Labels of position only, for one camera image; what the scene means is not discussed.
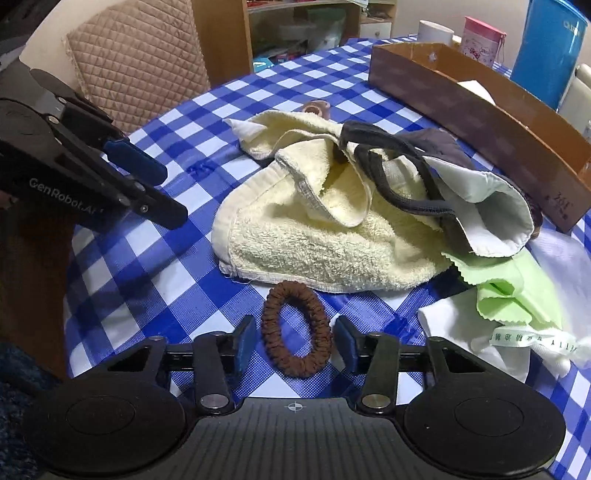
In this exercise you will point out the wooden shelf cabinet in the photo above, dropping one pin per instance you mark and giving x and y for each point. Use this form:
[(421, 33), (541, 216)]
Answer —
[(221, 37)]

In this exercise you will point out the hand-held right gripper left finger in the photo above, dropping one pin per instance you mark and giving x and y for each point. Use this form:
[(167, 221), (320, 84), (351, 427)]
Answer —
[(244, 346)]

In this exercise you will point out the white thin cloth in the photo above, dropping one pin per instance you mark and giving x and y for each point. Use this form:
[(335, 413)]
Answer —
[(563, 267)]

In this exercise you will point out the blue thermos jug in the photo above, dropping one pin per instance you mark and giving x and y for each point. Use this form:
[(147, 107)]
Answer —
[(545, 55)]

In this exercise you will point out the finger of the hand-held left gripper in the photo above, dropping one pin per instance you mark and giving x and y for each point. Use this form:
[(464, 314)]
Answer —
[(157, 210), (136, 159)]

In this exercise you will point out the white mug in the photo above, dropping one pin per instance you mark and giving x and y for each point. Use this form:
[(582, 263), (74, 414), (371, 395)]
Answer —
[(436, 33)]

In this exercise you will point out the brown hair scrunchie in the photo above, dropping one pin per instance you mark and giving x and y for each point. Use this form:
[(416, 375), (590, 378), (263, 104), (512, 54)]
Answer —
[(270, 323)]

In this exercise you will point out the light green cloth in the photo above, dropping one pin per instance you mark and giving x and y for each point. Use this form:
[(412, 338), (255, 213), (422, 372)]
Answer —
[(503, 286)]

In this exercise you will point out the white labelled cloth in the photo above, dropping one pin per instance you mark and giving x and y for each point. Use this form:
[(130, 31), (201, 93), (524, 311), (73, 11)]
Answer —
[(452, 323)]

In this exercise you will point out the pink cartoon cup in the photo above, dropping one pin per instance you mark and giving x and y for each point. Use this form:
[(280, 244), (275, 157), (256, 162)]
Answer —
[(482, 44)]

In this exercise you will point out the blue white checkered tablecloth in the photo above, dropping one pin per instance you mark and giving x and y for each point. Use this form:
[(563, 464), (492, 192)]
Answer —
[(138, 258)]

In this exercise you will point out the beige quilted chair cover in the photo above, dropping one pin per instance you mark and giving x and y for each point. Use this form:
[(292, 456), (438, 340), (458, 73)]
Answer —
[(138, 60)]

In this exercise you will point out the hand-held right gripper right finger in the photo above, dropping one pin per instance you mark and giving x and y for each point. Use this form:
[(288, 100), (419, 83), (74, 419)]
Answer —
[(346, 346)]

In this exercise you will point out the dark grey cloth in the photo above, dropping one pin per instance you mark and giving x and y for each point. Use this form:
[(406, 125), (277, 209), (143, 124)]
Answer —
[(438, 143)]

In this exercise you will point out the white paper sheet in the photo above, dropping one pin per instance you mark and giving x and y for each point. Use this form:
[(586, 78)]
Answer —
[(475, 88)]

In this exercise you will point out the brown cardboard box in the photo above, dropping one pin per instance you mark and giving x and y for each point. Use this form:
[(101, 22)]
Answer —
[(508, 138)]

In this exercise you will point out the pale yellow towel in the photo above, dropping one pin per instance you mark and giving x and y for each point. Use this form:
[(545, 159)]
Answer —
[(286, 249)]

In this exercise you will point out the white thermos bottle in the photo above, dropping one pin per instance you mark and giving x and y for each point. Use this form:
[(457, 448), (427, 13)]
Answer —
[(579, 92)]

